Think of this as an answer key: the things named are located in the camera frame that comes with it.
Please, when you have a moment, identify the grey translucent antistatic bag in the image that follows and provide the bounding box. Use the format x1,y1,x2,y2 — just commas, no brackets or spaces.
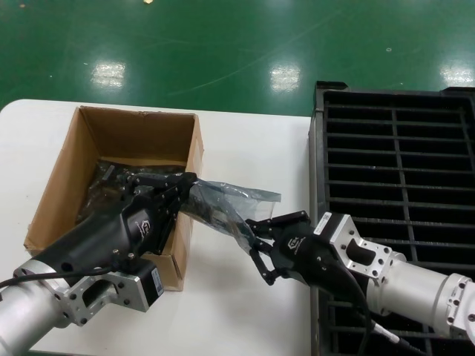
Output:
183,177,284,257

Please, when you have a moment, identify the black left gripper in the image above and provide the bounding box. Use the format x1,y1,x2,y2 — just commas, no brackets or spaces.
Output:
29,171,198,286

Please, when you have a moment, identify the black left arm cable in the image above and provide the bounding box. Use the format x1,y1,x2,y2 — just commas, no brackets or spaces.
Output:
0,248,137,289

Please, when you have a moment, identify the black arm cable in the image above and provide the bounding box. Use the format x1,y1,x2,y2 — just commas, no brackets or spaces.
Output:
0,248,137,289
318,255,420,356

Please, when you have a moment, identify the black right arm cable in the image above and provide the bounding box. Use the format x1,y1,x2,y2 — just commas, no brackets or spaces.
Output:
318,255,420,356

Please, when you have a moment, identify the black slotted container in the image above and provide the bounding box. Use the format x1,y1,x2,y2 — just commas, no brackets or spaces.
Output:
306,80,475,356

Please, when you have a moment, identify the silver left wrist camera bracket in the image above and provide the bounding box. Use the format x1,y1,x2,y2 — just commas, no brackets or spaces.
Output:
51,255,165,328

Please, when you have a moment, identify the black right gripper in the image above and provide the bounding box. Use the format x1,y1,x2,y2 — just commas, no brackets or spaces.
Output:
246,209,369,298

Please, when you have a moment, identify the brown cardboard box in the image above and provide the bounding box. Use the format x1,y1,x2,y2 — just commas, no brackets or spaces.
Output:
22,105,206,294

